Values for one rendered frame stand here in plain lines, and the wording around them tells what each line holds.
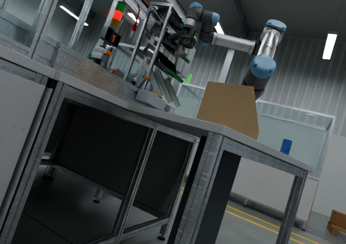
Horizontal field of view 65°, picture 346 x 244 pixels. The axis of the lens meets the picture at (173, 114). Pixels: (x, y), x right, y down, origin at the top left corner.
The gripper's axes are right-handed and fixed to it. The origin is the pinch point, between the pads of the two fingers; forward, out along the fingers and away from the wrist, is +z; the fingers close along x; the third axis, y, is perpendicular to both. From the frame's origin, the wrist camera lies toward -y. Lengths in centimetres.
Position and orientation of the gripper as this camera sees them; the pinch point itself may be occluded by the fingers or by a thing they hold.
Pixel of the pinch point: (175, 57)
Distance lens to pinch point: 167.3
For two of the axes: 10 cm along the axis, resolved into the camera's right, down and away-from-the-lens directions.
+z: -3.1, 9.5, -0.8
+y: 8.7, 2.5, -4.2
